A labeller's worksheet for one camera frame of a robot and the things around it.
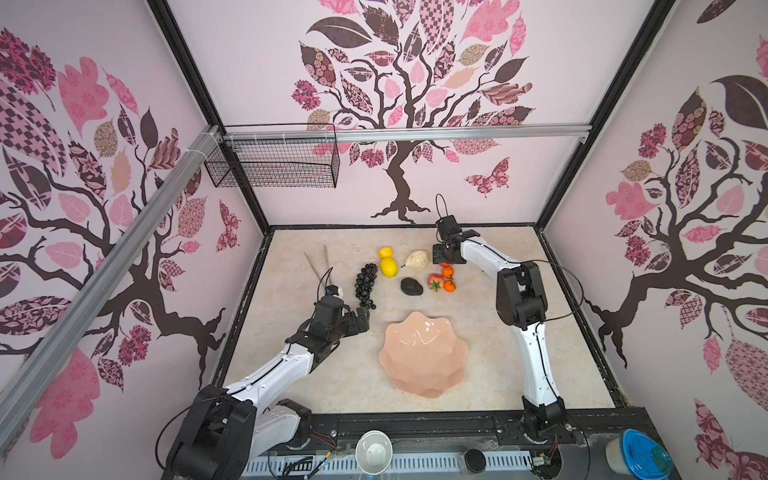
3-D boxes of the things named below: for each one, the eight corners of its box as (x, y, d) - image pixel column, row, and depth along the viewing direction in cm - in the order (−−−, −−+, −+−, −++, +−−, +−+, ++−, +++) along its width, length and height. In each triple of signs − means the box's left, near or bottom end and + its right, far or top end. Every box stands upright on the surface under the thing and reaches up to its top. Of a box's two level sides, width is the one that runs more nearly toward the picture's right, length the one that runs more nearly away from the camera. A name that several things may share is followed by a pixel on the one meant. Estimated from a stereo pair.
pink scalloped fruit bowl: (380, 398, 81) (380, 393, 77) (382, 320, 96) (382, 313, 92) (469, 397, 81) (473, 393, 77) (457, 320, 96) (460, 313, 92)
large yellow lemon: (380, 277, 105) (380, 271, 102) (380, 263, 109) (380, 257, 106) (398, 277, 105) (398, 271, 102) (398, 263, 109) (398, 257, 106)
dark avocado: (410, 301, 99) (411, 295, 96) (398, 288, 103) (398, 281, 100) (422, 293, 102) (423, 286, 98) (409, 280, 105) (409, 273, 102)
